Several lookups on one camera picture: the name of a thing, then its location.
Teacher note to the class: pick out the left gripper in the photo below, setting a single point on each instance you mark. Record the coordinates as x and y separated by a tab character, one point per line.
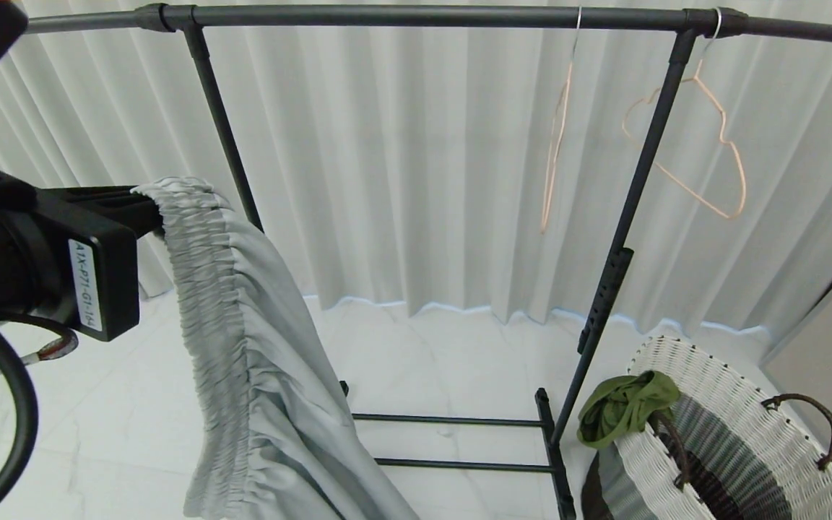
40	260

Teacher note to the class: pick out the pale grey shorts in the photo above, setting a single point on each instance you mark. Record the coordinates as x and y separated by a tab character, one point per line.
257	325

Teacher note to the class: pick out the pink clothes hanger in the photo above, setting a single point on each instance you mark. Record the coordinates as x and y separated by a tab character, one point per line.
557	144
742	186

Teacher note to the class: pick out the green printed shorts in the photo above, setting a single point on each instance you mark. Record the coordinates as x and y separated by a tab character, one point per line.
625	408

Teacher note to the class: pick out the black clothes rack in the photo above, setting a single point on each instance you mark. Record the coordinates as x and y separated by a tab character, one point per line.
416	16

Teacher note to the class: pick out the white laundry basket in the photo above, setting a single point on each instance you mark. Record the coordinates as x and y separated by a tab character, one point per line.
741	404

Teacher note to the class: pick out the white curtain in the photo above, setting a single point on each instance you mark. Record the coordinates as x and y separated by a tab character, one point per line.
401	180

